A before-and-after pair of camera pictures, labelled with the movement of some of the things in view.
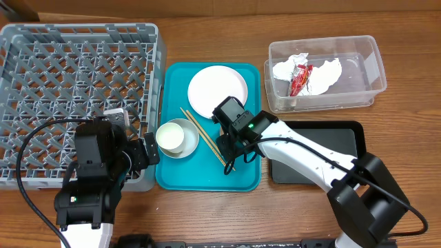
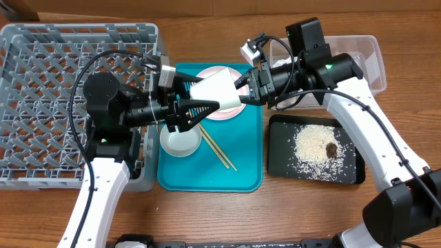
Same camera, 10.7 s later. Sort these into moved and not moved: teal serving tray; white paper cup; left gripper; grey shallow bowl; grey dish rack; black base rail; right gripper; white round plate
Moved: left gripper; right gripper; white paper cup; white round plate
Not moved: grey dish rack; black base rail; teal serving tray; grey shallow bowl
